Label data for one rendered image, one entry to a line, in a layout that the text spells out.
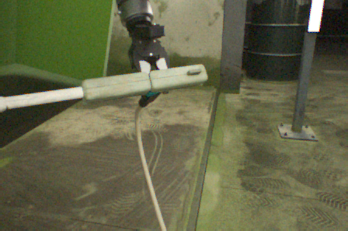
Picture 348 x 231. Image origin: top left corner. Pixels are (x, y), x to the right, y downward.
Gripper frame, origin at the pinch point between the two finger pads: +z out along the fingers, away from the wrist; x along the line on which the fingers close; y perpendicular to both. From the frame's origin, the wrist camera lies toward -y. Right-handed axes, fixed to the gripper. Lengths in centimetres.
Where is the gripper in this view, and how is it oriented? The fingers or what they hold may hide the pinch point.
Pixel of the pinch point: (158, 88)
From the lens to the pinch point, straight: 70.6
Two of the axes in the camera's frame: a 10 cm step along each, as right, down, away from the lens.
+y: -3.4, 2.9, 8.9
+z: 2.6, 9.4, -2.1
